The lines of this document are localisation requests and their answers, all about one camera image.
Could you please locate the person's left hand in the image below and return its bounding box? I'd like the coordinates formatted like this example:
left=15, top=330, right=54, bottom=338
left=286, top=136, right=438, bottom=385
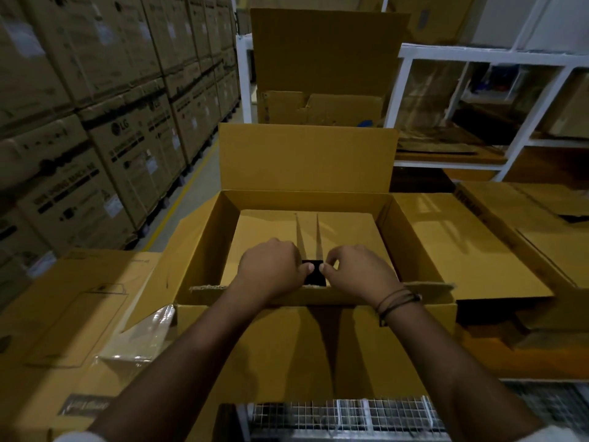
left=229, top=238, right=316, bottom=304

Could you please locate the person's right hand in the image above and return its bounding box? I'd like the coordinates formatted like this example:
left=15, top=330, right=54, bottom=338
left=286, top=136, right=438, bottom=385
left=318, top=245, right=406, bottom=309

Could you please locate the large yellow cardboard box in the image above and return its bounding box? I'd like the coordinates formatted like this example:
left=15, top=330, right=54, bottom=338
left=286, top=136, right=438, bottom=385
left=121, top=123, right=555, bottom=442

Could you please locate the black print small cardboard box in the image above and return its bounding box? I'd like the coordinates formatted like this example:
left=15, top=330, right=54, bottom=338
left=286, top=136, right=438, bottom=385
left=453, top=181, right=589, bottom=290

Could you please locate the person's left forearm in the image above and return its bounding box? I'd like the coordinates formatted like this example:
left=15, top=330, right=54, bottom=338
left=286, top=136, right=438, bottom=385
left=87, top=289, right=277, bottom=442

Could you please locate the person's right forearm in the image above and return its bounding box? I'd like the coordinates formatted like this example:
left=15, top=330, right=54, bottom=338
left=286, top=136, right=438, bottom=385
left=382, top=297, right=544, bottom=442

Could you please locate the Flipkart box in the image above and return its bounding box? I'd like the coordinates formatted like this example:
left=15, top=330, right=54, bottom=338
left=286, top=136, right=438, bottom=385
left=250, top=7, right=411, bottom=128

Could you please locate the tall blue print cardboard box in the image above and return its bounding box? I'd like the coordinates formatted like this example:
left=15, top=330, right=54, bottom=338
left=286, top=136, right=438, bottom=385
left=386, top=0, right=477, bottom=45

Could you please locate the clear plastic sheet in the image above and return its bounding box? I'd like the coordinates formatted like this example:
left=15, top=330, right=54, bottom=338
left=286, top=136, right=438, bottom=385
left=400, top=59, right=466, bottom=130

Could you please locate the white metal shelf rack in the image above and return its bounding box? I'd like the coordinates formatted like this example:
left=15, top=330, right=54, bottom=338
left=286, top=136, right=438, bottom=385
left=232, top=0, right=589, bottom=182

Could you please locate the flat carton with plastic wrap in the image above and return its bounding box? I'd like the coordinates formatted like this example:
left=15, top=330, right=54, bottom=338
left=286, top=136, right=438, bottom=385
left=0, top=248, right=178, bottom=442

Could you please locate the stack of printed brown cartons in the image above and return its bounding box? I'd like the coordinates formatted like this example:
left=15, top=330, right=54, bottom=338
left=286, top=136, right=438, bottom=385
left=0, top=0, right=242, bottom=314

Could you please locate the striped white shirt sleeve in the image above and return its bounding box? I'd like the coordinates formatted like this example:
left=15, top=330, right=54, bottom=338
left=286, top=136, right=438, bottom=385
left=53, top=432, right=107, bottom=442
left=515, top=425, right=580, bottom=442

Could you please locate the brown cord bracelet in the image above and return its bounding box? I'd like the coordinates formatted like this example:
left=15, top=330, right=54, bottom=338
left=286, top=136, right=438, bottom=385
left=375, top=288, right=422, bottom=327

